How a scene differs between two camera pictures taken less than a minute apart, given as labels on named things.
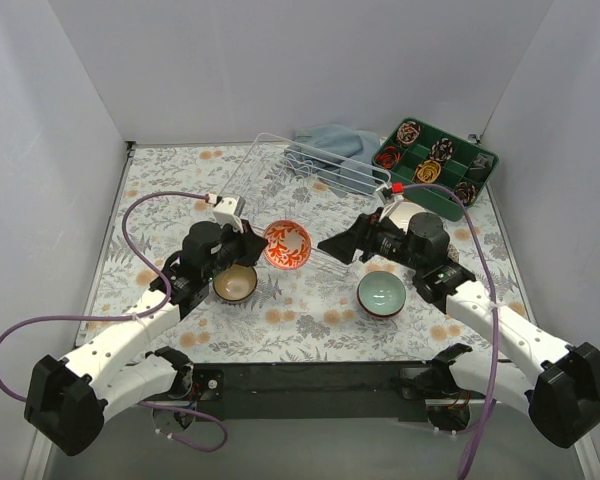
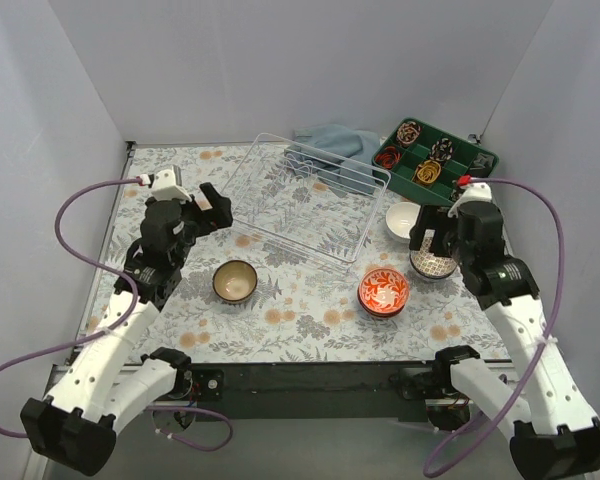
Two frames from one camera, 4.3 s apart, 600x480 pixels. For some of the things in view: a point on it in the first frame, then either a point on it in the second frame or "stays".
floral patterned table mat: [309, 306] stays
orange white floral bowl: [288, 244] to [382, 290]
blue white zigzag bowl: [377, 316] stays
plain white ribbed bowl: [403, 213] stays
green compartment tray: [434, 168] stays
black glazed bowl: [235, 283] stays
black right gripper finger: [342, 245] to [419, 227]
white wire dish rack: [277, 180] stays
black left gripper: [240, 241] to [206, 208]
